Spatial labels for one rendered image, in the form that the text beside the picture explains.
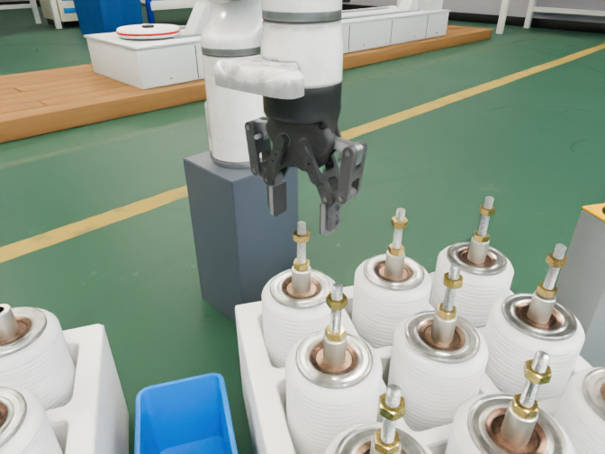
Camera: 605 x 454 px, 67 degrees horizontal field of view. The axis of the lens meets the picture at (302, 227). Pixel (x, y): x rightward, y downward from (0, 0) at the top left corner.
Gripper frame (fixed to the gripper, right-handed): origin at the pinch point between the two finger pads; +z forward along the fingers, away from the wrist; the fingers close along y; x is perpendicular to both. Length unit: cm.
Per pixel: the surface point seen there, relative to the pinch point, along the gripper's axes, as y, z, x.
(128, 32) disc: 180, 5, -98
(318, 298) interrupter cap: -3.0, 9.9, 0.9
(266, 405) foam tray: -4.0, 17.2, 11.3
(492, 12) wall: 149, 24, -530
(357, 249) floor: 19, 35, -45
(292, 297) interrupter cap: -0.5, 9.9, 2.6
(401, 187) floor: 27, 35, -83
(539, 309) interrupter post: -23.7, 8.4, -10.6
